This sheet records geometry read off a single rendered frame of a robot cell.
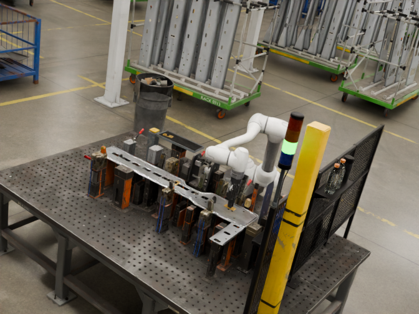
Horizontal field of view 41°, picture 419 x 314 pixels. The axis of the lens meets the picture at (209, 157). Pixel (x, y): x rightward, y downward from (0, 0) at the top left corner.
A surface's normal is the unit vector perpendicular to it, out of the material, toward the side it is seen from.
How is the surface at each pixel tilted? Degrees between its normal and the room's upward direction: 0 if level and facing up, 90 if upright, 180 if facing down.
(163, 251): 0
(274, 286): 90
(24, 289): 0
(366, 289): 0
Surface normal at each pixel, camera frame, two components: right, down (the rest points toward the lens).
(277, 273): -0.55, 0.28
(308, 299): 0.17, -0.89
